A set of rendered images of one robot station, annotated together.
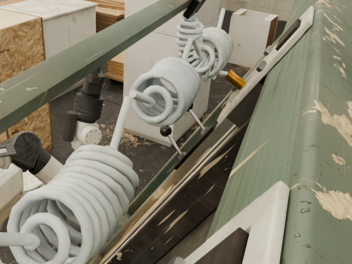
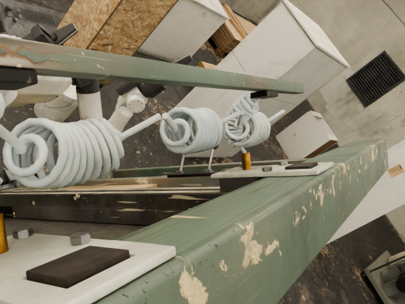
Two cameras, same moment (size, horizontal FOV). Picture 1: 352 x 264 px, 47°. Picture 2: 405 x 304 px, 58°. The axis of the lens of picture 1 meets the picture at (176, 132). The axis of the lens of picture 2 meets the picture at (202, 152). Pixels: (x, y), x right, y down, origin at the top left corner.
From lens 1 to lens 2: 7 cm
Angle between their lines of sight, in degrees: 0
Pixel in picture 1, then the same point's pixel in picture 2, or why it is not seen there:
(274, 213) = (149, 260)
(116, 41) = (182, 78)
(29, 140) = not seen: hidden behind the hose
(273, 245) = (128, 274)
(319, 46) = (299, 192)
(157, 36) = not seen: hidden behind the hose
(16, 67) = (135, 10)
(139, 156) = (159, 143)
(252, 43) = (304, 142)
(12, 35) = not seen: outside the picture
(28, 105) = (89, 75)
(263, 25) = (322, 137)
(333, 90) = (273, 226)
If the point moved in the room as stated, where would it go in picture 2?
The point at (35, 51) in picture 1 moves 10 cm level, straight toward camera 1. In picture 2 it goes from (158, 11) to (155, 14)
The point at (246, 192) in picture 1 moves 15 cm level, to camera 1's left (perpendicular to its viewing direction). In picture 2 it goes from (162, 235) to (49, 101)
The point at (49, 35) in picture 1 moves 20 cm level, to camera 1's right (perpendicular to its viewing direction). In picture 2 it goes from (178, 9) to (189, 22)
